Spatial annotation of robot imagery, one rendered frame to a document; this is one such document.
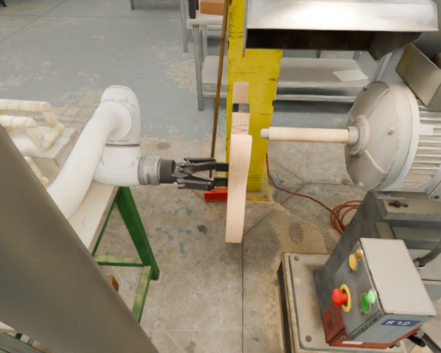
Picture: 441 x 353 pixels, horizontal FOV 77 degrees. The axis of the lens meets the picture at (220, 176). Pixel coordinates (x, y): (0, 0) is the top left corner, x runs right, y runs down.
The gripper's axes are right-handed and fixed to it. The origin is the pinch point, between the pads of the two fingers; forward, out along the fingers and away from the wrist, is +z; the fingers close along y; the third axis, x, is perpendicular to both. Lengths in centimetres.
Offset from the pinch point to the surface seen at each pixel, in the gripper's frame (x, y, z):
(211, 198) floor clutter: -87, -87, -12
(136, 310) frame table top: -85, 0, -42
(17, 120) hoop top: 15, 0, -59
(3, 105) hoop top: 16, -8, -69
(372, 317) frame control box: -4.7, 39.1, 29.8
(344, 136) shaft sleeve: 19.4, 9.7, 26.5
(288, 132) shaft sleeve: 19.7, 9.3, 13.6
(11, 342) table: -77, 21, -87
